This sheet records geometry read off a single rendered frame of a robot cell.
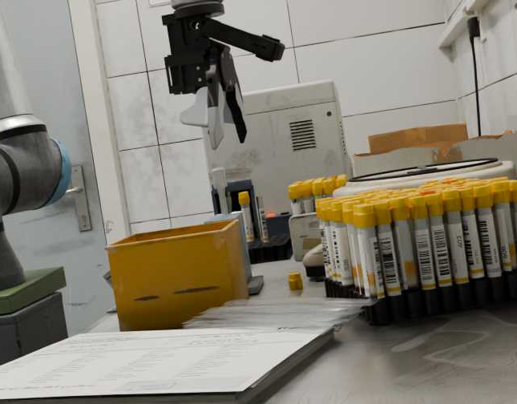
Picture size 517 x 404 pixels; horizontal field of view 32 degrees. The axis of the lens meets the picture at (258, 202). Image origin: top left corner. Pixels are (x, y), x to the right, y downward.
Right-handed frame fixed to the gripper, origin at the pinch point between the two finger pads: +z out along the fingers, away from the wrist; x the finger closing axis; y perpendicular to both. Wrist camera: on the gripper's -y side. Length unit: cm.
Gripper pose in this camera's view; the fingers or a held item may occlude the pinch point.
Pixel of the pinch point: (234, 146)
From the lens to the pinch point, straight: 126.4
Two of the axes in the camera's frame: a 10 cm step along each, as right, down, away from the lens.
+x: -2.4, 1.2, -9.6
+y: -9.6, 1.2, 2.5
